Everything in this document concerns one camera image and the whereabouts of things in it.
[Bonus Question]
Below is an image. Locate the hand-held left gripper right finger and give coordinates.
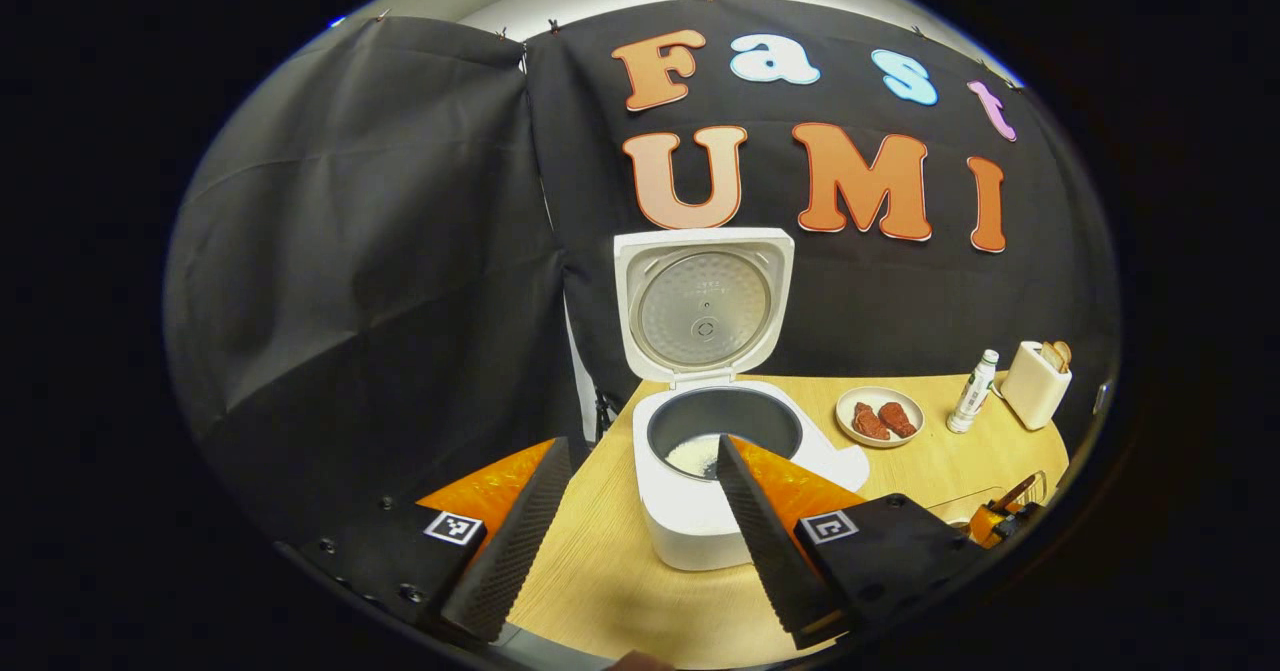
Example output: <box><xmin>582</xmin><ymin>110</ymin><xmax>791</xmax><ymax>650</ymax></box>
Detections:
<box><xmin>716</xmin><ymin>435</ymin><xmax>991</xmax><ymax>652</ymax></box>

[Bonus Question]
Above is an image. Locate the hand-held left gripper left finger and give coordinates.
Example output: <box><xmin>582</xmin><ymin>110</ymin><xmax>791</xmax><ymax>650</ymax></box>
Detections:
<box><xmin>272</xmin><ymin>437</ymin><xmax>574</xmax><ymax>650</ymax></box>

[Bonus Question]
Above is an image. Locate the white rice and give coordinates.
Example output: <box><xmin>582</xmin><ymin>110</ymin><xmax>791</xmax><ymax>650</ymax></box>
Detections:
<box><xmin>665</xmin><ymin>433</ymin><xmax>723</xmax><ymax>480</ymax></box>

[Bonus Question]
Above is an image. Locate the white rice cooker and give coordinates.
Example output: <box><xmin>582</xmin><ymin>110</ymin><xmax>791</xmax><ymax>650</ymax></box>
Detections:
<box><xmin>613</xmin><ymin>227</ymin><xmax>871</xmax><ymax>572</ymax></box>

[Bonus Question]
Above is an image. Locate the clear plastic rice container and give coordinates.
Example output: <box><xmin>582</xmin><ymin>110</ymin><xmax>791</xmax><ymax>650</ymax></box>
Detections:
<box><xmin>920</xmin><ymin>469</ymin><xmax>1049</xmax><ymax>552</ymax></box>

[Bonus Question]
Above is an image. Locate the white bottle green label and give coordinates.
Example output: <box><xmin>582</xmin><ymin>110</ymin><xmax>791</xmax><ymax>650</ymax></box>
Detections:
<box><xmin>946</xmin><ymin>349</ymin><xmax>1000</xmax><ymax>435</ymax></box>

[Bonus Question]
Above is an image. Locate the cream toaster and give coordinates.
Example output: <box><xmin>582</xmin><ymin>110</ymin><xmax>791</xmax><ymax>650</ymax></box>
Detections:
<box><xmin>1000</xmin><ymin>340</ymin><xmax>1073</xmax><ymax>432</ymax></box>

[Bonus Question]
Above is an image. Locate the round beige plate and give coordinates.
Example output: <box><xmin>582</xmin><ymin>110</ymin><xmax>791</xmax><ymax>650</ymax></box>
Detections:
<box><xmin>835</xmin><ymin>386</ymin><xmax>926</xmax><ymax>449</ymax></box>

